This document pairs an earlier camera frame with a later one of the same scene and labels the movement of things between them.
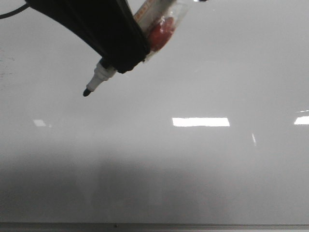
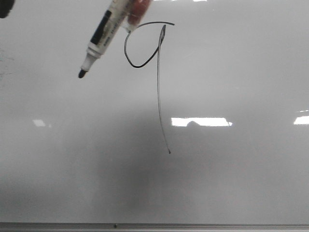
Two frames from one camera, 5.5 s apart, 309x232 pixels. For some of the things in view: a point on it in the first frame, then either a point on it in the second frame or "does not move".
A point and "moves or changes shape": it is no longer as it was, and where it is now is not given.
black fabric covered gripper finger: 110,26 -> 5,6
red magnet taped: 161,32 -> 137,9
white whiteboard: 214,129 does not move
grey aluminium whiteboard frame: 75,226 does not move
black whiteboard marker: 147,14 moves or changes shape
